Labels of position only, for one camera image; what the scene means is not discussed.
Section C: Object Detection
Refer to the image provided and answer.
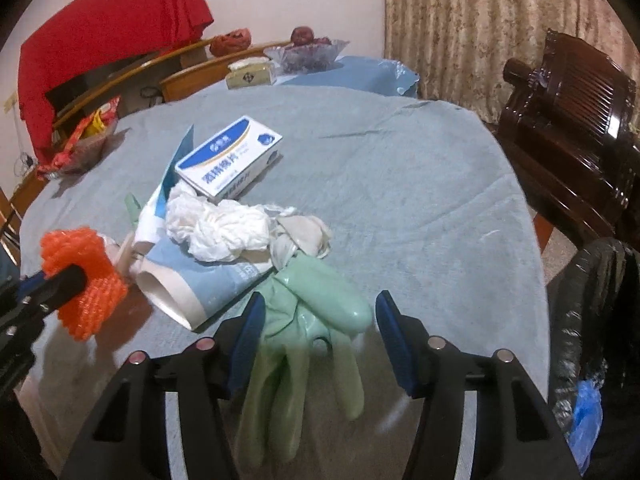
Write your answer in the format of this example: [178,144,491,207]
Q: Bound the orange foam net sleeve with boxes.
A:
[40,226,128,341]

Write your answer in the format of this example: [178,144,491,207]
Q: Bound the green rubber glove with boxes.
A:
[235,252,373,469]

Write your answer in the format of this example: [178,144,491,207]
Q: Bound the white tissue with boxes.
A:
[165,181,297,263]

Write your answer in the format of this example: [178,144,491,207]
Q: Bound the white paper wad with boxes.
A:
[269,214,332,270]

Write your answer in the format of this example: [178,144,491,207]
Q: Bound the blue plastic bag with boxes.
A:
[567,379,603,474]

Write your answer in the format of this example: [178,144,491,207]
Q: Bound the black lined trash bin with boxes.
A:
[547,238,639,479]

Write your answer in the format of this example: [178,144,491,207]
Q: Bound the blue white paper cup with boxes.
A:
[136,237,272,330]

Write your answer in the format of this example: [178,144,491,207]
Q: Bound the blue white leaflet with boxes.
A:
[132,125,194,255]

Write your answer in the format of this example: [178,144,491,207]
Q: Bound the grey-blue table cloth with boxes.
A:
[19,86,549,479]

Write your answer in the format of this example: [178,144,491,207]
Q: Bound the red snack packets bowl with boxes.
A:
[36,96,120,181]

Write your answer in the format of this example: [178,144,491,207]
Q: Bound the blue white medicine box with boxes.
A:
[175,116,282,203]

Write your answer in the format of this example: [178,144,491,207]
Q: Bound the covered television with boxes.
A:
[46,52,157,113]

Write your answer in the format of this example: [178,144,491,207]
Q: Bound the light blue side tablecloth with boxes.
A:
[276,55,420,99]

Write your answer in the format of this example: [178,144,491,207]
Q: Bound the tissue box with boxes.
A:
[224,56,276,90]

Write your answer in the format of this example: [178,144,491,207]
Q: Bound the dark wooden armchair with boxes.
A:
[496,29,639,247]

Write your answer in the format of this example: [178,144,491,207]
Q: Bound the glass fruit bowl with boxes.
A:
[264,40,349,74]

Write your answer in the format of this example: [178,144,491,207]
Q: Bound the red plastic bag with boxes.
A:
[209,28,252,58]

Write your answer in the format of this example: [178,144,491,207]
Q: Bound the red cloth cover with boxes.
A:
[17,0,214,164]

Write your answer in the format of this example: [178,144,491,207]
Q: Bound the red apples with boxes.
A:
[288,26,332,49]

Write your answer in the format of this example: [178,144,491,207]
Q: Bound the beige patterned curtain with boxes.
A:
[384,0,639,124]

